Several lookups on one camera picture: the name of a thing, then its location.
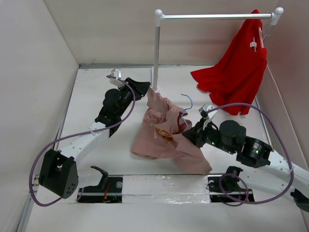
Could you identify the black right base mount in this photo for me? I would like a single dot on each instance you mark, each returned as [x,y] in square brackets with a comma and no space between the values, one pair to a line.
[231,185]

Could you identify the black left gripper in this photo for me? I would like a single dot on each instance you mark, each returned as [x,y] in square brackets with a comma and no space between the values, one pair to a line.
[141,87]

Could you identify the lavender wire hanger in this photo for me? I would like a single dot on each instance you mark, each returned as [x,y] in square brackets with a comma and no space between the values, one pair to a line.
[187,108]

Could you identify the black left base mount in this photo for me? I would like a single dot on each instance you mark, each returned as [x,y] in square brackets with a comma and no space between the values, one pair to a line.
[108,190]

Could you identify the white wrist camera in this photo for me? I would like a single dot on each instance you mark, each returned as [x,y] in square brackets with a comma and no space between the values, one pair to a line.
[115,77]
[206,114]

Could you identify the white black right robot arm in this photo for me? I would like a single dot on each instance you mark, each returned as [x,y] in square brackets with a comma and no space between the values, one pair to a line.
[259,155]

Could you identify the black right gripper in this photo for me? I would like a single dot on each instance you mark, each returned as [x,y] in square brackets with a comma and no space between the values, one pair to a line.
[196,134]

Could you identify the pink plastic hanger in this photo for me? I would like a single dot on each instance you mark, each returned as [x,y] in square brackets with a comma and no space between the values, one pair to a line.
[261,42]

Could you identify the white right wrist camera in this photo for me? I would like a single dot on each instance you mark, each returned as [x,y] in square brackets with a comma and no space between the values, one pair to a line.
[206,114]

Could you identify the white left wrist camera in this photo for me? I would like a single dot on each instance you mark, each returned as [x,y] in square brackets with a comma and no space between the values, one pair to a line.
[115,77]

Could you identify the pink printed t shirt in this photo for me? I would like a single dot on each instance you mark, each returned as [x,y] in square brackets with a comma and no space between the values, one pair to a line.
[160,136]

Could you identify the white clothes rack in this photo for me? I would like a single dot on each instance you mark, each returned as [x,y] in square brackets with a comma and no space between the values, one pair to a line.
[198,39]

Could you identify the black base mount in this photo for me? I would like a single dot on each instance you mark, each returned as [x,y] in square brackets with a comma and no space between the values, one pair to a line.
[231,185]
[108,190]

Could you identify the red t shirt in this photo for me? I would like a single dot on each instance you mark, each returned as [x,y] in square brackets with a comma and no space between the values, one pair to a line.
[236,78]

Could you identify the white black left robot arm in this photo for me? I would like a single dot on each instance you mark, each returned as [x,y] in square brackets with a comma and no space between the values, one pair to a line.
[59,171]

